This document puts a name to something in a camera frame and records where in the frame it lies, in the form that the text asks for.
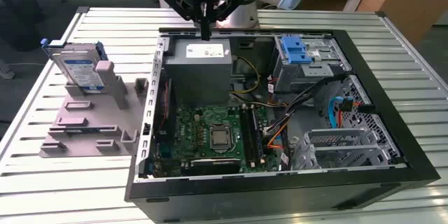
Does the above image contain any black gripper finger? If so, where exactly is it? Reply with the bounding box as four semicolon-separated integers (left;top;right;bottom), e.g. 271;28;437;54
206;0;246;41
159;0;206;41

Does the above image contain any hard disk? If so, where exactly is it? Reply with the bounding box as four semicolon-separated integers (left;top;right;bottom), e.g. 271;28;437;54
39;38;105;94

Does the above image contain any metal disk bay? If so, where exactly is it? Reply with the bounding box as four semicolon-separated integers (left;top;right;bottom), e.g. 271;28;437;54
301;127;399;170

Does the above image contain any blue plastic drive latch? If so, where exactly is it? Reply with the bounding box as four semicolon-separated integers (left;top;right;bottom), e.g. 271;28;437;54
281;35;314;65

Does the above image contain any grey power supply unit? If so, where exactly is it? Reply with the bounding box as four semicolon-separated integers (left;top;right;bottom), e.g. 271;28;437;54
162;38;233;106

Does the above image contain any metal optical drive cage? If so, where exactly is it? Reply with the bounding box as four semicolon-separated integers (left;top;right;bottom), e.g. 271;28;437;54
271;35;353;95

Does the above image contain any green motherboard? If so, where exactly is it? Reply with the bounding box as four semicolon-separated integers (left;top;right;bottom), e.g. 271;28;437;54
153;104;283;177

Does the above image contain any CPU socket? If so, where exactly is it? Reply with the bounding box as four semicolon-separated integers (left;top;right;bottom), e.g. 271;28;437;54
206;122;234;156

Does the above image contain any black RAM slot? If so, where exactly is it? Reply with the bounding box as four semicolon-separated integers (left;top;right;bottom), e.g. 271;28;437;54
245;104;261;166
238;104;254;166

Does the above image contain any grey parts rack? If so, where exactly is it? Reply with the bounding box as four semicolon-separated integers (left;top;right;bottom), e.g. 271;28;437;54
37;60;149;159

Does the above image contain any silver CPU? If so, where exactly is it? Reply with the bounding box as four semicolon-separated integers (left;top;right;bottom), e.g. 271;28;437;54
210;130;229;146

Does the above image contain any RAM stick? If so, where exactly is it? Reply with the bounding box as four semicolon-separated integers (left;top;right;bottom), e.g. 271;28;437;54
63;128;99;134

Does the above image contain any grey chair base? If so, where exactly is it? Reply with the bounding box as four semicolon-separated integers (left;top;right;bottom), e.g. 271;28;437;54
0;58;15;80

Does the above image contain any black graphics card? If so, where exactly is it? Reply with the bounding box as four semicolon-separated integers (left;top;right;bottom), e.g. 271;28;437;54
181;157;242;175

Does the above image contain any black PC case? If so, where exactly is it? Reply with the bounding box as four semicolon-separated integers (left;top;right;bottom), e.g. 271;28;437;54
123;26;441;223

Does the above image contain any yellow wire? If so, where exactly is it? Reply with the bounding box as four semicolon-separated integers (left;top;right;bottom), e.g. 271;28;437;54
229;55;262;95

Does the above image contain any black sleeved wire bundle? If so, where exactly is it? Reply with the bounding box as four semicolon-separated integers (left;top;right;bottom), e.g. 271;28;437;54
263;74;349;137

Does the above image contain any blue data wire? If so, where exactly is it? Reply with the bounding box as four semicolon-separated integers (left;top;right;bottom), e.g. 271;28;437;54
327;95;346;130

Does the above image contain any power wire with black connector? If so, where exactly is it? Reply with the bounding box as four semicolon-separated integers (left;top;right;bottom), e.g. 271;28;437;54
338;97;375;114

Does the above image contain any orange wire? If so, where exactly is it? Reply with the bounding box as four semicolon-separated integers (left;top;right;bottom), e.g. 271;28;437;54
265;126;285;153

